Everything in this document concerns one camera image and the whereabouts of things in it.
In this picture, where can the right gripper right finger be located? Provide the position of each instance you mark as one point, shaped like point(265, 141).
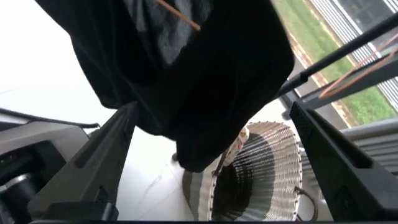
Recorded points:
point(348, 174)

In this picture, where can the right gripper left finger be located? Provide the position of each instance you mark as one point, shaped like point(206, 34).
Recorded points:
point(81, 177)

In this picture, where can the black garment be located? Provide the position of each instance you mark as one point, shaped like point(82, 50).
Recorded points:
point(202, 87)

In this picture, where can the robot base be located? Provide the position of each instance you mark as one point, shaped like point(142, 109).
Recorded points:
point(37, 146)

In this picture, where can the white laundry basket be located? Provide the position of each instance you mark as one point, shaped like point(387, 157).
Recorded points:
point(264, 174)

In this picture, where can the black clothes rack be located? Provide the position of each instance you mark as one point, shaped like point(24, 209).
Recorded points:
point(342, 51)

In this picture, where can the beige curtain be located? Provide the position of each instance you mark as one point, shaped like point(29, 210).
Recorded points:
point(373, 143)

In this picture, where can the cream printed garment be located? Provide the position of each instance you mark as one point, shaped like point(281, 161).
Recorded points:
point(237, 146)

